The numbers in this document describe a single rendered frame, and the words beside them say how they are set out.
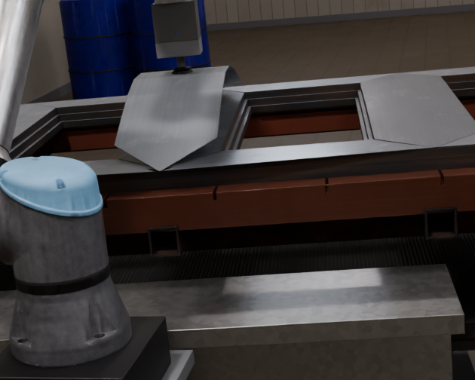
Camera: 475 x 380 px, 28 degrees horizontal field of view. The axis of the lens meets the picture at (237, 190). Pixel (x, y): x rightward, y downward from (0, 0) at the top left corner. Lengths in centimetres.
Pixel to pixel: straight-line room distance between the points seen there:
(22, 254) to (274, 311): 43
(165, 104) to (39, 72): 597
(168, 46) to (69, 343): 84
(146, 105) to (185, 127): 12
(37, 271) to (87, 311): 8
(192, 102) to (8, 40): 52
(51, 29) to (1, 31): 669
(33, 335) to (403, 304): 55
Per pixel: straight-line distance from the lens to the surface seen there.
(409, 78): 218
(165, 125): 166
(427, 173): 153
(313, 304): 142
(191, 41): 183
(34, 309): 116
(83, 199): 112
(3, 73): 127
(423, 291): 145
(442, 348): 157
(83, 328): 114
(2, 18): 130
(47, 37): 788
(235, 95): 215
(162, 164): 156
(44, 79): 776
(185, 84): 179
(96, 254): 114
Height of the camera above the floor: 124
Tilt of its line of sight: 16 degrees down
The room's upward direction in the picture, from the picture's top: 6 degrees counter-clockwise
